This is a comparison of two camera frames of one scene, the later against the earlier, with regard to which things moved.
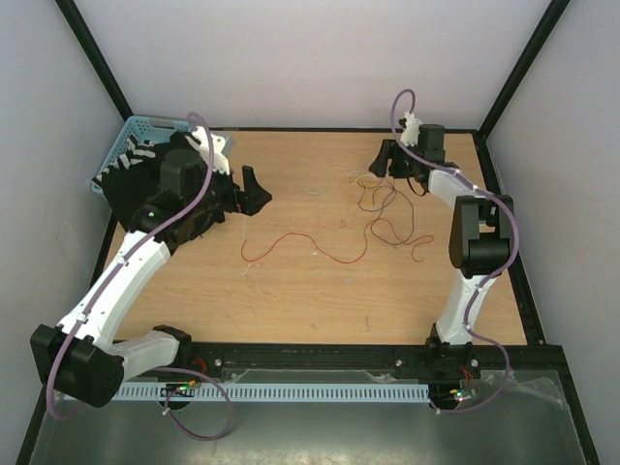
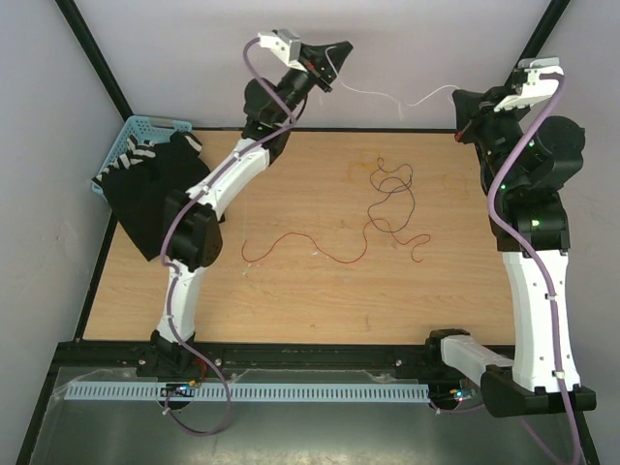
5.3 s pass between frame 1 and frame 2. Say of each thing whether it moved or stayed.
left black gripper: moved
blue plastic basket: stayed
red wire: stayed
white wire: moved
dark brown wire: moved
